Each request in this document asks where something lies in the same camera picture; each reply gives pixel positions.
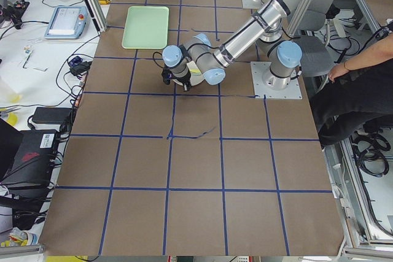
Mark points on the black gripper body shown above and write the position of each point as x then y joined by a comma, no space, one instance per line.
183,80

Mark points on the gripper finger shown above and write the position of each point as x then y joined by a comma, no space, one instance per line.
187,86

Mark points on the white round plate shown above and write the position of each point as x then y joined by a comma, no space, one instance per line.
196,76

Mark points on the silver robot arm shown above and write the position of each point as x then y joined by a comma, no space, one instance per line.
264,28

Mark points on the light green tray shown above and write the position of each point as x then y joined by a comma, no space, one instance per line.
146,27

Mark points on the near blue teach pendant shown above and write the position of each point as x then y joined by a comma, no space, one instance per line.
67,22

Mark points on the black power adapter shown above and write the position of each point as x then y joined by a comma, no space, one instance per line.
51,115

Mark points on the person in black clothes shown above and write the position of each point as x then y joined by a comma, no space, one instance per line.
360,90

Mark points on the black laptop computer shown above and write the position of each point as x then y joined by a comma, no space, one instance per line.
27,157

